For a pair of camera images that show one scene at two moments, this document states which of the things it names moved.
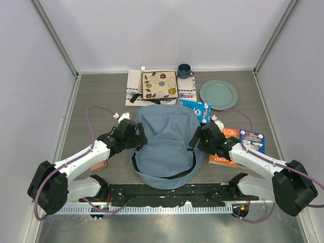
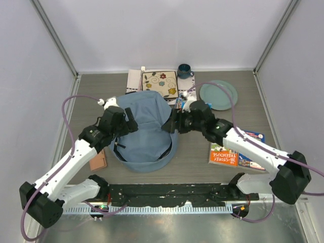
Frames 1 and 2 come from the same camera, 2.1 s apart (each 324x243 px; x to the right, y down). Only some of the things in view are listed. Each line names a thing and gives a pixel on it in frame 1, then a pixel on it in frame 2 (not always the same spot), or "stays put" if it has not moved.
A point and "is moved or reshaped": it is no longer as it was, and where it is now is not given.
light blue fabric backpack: x=167 y=161 is moved or reshaped
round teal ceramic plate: x=221 y=94 stays put
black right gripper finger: x=197 y=135 → x=173 y=122
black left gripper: x=139 y=139 → x=130 y=126
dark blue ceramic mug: x=184 y=71 stays put
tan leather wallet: x=99 y=165 stays put
